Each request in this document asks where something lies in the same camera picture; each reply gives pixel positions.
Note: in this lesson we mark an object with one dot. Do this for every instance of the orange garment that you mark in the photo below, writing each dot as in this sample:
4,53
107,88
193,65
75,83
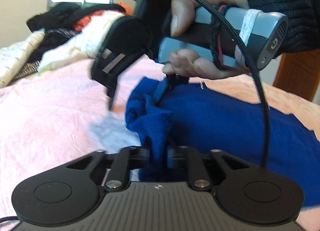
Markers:
83,21

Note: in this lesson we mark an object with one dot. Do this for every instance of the pink bed blanket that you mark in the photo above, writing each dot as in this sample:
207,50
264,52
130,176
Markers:
50,121

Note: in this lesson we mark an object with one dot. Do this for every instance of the blue knit sweater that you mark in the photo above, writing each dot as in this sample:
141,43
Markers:
225,126

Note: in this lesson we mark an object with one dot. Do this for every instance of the wooden door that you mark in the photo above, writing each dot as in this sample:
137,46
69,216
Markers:
297,73

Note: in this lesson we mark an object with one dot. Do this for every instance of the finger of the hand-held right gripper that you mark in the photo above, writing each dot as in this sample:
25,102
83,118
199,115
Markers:
160,92

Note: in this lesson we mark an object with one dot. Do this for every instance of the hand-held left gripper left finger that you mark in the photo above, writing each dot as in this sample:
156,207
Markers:
146,157

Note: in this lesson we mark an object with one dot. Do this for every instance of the pile of clothes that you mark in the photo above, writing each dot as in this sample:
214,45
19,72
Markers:
75,43

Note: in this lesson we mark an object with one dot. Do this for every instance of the black clothes heap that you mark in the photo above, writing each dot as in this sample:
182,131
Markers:
57,14

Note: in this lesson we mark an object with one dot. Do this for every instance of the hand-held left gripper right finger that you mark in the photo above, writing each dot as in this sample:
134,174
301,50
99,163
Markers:
170,158

